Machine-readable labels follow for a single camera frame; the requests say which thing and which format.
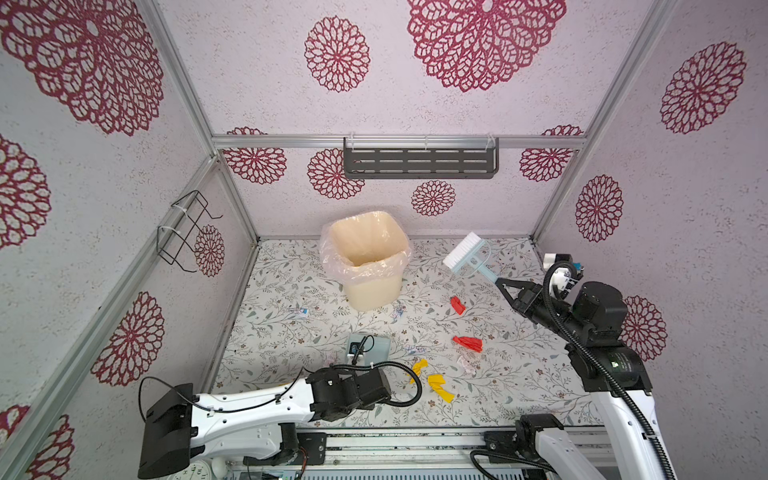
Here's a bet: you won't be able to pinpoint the pink paper scrap right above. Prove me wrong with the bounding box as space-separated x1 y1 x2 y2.
457 355 478 377

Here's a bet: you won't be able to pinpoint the red paper scrap upper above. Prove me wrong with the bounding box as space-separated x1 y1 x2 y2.
450 296 467 315

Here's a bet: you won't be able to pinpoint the dark metal wall shelf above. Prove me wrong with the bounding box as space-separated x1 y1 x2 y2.
342 137 500 180

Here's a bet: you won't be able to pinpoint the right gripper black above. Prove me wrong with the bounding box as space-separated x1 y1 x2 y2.
497 278 586 349

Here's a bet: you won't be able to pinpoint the teal plastic dustpan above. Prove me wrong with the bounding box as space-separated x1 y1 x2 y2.
346 334 391 366

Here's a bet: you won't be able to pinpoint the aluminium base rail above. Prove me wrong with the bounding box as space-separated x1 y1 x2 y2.
152 425 661 472

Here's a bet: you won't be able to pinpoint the red paper scrap lower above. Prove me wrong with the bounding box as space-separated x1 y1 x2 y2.
452 336 483 353

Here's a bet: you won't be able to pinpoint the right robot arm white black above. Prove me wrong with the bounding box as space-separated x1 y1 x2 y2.
468 255 676 479

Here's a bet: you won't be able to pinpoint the black wire wall rack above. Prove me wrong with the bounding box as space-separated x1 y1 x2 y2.
155 190 226 278

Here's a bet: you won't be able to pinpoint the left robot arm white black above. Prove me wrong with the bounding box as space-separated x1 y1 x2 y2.
137 361 423 479

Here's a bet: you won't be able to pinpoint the yellow paper scrap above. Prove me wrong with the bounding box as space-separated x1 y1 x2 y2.
411 359 429 377
427 374 455 403

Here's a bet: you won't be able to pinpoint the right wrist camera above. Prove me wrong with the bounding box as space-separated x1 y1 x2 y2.
542 253 584 300

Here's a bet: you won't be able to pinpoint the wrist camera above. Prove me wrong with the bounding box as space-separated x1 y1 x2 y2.
350 335 375 365
542 253 584 300

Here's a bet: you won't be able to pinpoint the teal hand brush white bristles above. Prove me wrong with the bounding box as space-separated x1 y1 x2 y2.
443 232 498 284

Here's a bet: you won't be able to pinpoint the red paper scrap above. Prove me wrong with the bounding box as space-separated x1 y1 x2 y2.
450 296 467 315
452 336 483 353

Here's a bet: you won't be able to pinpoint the beige trash bin with liner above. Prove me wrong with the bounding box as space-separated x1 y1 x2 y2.
319 210 412 312

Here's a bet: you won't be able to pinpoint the white dial gauge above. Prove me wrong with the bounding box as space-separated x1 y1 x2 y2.
168 461 214 480

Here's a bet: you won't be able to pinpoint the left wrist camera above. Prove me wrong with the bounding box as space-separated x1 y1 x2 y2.
350 335 375 365

